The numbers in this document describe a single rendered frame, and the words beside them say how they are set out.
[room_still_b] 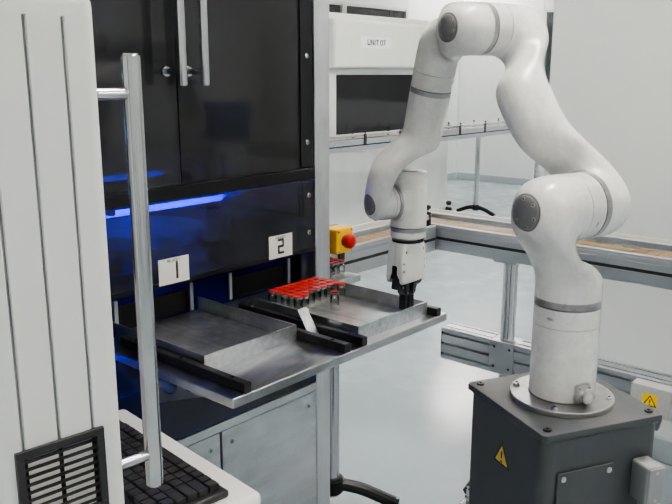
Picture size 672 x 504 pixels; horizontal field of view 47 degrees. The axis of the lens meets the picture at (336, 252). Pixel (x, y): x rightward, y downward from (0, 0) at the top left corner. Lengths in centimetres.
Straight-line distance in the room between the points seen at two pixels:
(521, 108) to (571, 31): 174
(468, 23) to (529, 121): 21
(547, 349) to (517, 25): 61
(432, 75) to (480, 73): 931
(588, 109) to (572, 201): 181
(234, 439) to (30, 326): 114
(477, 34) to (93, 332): 88
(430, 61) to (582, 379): 71
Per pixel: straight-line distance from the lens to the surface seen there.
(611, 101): 312
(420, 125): 171
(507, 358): 278
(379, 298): 199
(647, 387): 253
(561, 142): 146
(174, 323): 188
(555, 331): 145
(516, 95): 148
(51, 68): 98
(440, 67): 168
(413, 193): 177
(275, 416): 215
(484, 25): 151
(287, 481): 227
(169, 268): 179
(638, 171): 309
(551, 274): 142
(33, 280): 99
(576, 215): 137
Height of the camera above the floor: 145
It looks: 13 degrees down
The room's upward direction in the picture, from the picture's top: straight up
